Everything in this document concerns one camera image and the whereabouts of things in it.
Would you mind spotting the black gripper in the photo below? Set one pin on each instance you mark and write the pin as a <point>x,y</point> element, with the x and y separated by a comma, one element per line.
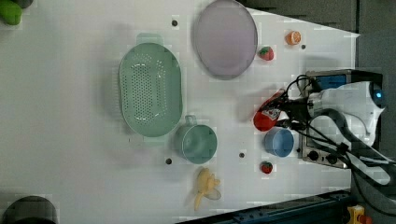
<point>295,109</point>

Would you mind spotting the red ketchup bottle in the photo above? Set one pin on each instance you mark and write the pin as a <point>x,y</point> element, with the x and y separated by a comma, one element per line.
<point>266,117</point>

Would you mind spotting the grey round robot base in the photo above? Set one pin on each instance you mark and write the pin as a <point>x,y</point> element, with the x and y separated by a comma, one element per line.
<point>30,210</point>

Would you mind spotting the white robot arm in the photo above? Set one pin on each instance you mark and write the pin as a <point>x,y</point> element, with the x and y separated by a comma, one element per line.
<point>380,174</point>

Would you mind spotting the silver black toaster oven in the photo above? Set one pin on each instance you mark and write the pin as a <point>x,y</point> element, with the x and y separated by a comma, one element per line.
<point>345,108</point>

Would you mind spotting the blue plastic cup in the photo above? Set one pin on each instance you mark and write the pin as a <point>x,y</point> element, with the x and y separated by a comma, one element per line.
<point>279,142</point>

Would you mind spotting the red toy tomato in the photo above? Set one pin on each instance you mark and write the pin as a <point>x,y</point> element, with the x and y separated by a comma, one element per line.
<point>266,167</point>

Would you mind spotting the red toy strawberry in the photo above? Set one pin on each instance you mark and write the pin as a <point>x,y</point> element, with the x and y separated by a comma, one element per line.
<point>266,53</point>

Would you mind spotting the orange toy fruit half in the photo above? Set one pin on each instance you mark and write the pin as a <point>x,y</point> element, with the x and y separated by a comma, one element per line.
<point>293,38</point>

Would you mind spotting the lilac round plate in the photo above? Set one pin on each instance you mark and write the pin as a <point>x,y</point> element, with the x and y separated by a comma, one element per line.
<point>225,38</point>

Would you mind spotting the green plastic mug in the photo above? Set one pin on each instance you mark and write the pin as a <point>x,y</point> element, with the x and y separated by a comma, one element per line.
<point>194,142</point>

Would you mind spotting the yellow toy banana bunch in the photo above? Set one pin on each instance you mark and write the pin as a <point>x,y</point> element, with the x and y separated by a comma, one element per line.
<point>206,187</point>

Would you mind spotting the yellow emergency stop button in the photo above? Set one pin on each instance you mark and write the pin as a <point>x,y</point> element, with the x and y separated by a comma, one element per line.
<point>357,215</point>

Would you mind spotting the green oval colander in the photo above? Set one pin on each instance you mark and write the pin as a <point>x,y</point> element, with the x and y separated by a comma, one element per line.
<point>150,88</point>

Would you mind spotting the green toy pepper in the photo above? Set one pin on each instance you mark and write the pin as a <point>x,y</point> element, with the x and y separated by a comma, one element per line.
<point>10,12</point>

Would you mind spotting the blue metal frame rail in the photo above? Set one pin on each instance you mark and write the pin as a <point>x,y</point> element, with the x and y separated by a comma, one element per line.
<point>326,208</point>

